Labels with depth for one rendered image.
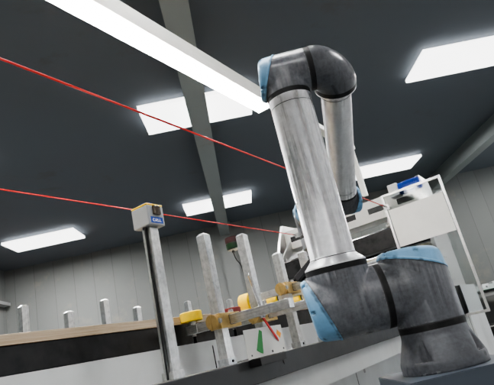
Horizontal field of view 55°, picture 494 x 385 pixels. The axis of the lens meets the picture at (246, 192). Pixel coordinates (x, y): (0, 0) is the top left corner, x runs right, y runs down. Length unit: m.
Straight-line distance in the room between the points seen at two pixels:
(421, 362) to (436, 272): 0.20
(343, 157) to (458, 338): 0.64
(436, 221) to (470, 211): 6.96
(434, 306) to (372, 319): 0.13
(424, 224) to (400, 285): 3.10
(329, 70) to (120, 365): 1.06
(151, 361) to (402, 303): 0.89
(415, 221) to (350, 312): 3.16
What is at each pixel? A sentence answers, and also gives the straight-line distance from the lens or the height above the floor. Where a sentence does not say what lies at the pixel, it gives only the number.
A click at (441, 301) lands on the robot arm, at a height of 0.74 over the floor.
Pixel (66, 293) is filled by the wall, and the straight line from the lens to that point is 10.45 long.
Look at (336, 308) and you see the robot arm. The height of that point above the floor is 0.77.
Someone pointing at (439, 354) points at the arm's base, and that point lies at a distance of 1.12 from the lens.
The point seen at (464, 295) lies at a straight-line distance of 4.14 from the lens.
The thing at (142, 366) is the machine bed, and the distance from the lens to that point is 1.65.
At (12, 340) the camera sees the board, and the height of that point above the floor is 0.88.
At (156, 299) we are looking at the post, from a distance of 1.45.
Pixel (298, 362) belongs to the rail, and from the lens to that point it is 1.96.
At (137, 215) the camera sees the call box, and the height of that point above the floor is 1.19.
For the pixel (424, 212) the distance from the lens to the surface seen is 4.22.
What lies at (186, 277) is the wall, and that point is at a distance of 9.89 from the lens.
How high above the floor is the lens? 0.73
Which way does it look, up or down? 18 degrees up
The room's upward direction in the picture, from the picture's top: 13 degrees counter-clockwise
